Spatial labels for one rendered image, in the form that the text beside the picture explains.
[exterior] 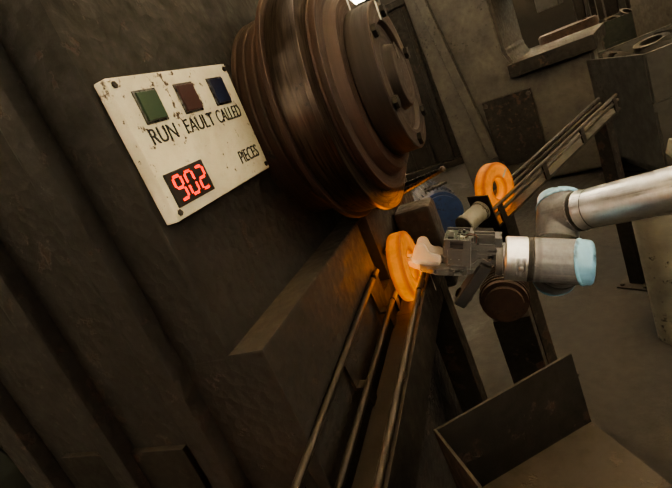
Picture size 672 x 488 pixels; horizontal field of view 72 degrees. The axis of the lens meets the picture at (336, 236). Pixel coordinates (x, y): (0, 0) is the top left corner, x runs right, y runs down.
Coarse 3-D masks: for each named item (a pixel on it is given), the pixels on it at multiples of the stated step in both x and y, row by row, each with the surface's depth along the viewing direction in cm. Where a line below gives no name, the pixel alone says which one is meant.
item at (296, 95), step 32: (288, 0) 72; (288, 32) 72; (288, 64) 71; (288, 96) 72; (320, 96) 72; (320, 128) 71; (320, 160) 76; (352, 160) 78; (352, 192) 81; (384, 192) 89
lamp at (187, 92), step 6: (186, 84) 64; (192, 84) 65; (180, 90) 62; (186, 90) 64; (192, 90) 65; (180, 96) 63; (186, 96) 63; (192, 96) 64; (186, 102) 63; (192, 102) 64; (198, 102) 65; (186, 108) 63; (192, 108) 64; (198, 108) 65
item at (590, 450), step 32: (544, 384) 59; (576, 384) 60; (480, 416) 57; (512, 416) 59; (544, 416) 60; (576, 416) 61; (448, 448) 53; (480, 448) 58; (512, 448) 60; (544, 448) 61; (576, 448) 59; (608, 448) 58; (480, 480) 59; (512, 480) 59; (544, 480) 57; (576, 480) 56; (608, 480) 54; (640, 480) 53
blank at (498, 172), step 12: (480, 168) 136; (492, 168) 135; (504, 168) 138; (480, 180) 133; (492, 180) 135; (504, 180) 138; (480, 192) 133; (492, 192) 135; (504, 192) 139; (492, 204) 135
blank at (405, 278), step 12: (396, 240) 98; (408, 240) 103; (396, 252) 96; (408, 252) 104; (396, 264) 95; (396, 276) 95; (408, 276) 96; (396, 288) 96; (408, 288) 96; (408, 300) 100
